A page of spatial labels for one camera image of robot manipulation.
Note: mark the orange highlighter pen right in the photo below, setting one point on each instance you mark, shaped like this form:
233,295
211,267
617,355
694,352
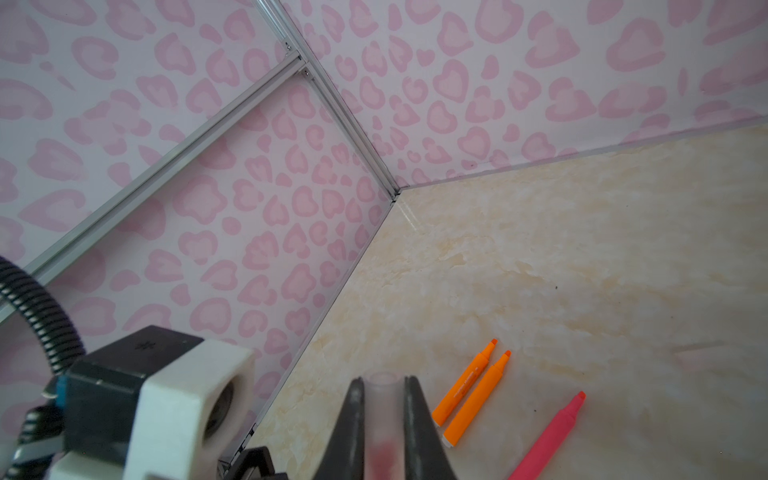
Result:
474,400

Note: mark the orange highlighter pen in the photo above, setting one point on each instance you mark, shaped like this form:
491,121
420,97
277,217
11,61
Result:
474,400
462,385

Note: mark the aluminium frame strut left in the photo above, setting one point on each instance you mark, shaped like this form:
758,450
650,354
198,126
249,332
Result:
88,233

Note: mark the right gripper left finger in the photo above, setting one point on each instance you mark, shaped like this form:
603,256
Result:
344,454

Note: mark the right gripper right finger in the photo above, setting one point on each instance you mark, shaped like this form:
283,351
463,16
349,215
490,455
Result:
424,455

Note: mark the aluminium frame corner post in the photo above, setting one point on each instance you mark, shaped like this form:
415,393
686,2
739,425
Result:
286,31

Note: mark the pink highlighter pen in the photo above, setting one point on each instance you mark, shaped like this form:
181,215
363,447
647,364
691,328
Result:
549,442

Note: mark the orange highlighter pen left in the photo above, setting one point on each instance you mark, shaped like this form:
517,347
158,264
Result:
462,385

